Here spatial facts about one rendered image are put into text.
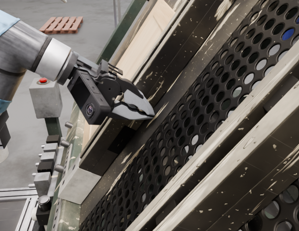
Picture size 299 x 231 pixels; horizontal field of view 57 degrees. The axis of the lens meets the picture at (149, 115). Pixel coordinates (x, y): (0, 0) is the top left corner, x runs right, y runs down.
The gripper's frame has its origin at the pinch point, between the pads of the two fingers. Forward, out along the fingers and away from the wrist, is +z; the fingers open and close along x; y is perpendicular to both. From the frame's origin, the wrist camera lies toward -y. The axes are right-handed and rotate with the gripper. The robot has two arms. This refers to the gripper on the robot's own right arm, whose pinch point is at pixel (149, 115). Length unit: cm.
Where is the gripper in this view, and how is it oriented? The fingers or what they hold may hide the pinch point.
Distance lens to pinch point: 60.2
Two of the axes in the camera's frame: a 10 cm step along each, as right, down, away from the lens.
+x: -5.6, 7.4, 3.8
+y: -1.1, -5.2, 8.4
